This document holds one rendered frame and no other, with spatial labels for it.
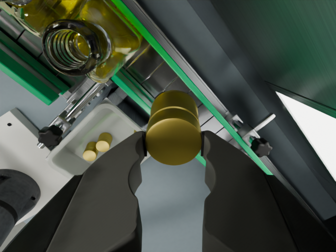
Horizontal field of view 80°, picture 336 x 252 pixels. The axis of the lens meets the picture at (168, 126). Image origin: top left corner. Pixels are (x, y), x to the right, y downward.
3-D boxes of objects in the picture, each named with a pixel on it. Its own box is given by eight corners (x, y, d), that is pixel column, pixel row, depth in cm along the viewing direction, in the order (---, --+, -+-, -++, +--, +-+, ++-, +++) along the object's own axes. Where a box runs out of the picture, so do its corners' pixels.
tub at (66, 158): (159, 131, 57) (161, 147, 49) (105, 178, 62) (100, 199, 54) (110, 87, 50) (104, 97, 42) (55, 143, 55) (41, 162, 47)
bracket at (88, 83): (119, 73, 43) (114, 80, 37) (90, 103, 45) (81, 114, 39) (105, 60, 42) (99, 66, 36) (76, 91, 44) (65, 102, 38)
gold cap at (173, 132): (196, 131, 16) (202, 167, 12) (152, 132, 16) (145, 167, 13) (198, 89, 15) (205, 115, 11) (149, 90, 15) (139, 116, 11)
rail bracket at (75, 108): (121, 73, 36) (111, 92, 25) (63, 132, 40) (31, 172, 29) (108, 60, 35) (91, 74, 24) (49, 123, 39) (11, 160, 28)
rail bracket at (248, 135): (256, 107, 43) (300, 136, 31) (231, 127, 45) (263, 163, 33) (247, 94, 42) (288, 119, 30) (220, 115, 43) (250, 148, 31)
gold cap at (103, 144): (106, 146, 55) (103, 155, 51) (96, 138, 54) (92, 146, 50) (115, 138, 55) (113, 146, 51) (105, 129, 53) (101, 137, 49)
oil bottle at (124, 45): (144, 37, 35) (144, 45, 16) (122, 61, 36) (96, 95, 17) (119, 10, 33) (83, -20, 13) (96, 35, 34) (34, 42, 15)
